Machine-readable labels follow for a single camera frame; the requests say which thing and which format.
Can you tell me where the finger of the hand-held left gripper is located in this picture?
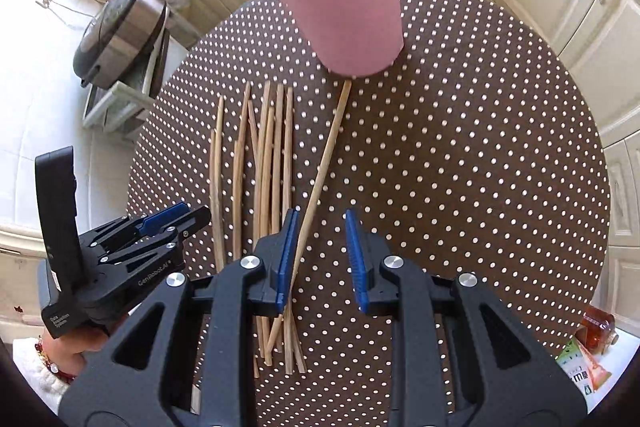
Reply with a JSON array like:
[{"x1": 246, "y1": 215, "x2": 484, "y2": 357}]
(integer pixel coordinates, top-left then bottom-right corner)
[
  {"x1": 100, "y1": 206, "x2": 212, "y2": 273},
  {"x1": 77, "y1": 203, "x2": 190, "y2": 253}
]

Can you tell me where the silver electric griddle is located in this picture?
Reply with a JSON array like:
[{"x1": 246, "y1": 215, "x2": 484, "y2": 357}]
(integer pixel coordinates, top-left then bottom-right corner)
[{"x1": 72, "y1": 0, "x2": 171, "y2": 88}]

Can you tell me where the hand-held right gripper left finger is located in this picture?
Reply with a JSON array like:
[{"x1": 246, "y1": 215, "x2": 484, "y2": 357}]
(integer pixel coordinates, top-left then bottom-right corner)
[{"x1": 60, "y1": 208, "x2": 301, "y2": 427}]

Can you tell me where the person's left hand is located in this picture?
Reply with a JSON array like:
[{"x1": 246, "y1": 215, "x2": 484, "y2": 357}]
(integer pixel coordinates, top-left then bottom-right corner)
[{"x1": 50, "y1": 324, "x2": 108, "y2": 378}]

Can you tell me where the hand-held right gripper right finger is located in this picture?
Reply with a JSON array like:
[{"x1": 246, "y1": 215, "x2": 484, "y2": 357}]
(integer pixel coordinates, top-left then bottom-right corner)
[{"x1": 345, "y1": 208, "x2": 587, "y2": 427}]

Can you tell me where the white metal stand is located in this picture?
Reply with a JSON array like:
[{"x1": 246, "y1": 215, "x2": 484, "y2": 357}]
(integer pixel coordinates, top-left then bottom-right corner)
[{"x1": 82, "y1": 42, "x2": 173, "y2": 140}]

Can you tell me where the pile of wooden chopsticks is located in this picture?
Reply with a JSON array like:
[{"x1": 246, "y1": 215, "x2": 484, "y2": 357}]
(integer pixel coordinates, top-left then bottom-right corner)
[{"x1": 209, "y1": 79, "x2": 307, "y2": 378}]

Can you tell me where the brown polka dot tablecloth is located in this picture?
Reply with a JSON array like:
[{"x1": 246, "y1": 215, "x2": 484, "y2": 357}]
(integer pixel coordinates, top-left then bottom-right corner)
[{"x1": 126, "y1": 0, "x2": 612, "y2": 427}]

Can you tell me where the thin bamboo chopstick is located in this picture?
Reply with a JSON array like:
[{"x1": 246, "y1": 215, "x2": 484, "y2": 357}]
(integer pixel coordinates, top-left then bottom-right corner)
[{"x1": 264, "y1": 79, "x2": 352, "y2": 365}]

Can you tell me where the amber liquid bottle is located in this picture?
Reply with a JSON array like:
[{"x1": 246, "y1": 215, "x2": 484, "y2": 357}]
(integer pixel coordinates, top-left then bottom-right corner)
[{"x1": 575, "y1": 304, "x2": 617, "y2": 353}]

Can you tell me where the green and orange packet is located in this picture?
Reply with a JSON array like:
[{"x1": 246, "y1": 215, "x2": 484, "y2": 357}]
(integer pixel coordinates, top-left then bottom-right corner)
[{"x1": 556, "y1": 339, "x2": 613, "y2": 408}]

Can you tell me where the person's left forearm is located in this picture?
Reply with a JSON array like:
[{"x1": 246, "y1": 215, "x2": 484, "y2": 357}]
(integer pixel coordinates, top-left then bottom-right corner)
[{"x1": 12, "y1": 337, "x2": 76, "y2": 413}]

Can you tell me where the red bead bracelet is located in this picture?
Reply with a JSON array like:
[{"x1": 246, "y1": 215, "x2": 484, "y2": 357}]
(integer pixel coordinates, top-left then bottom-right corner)
[{"x1": 34, "y1": 337, "x2": 77, "y2": 382}]

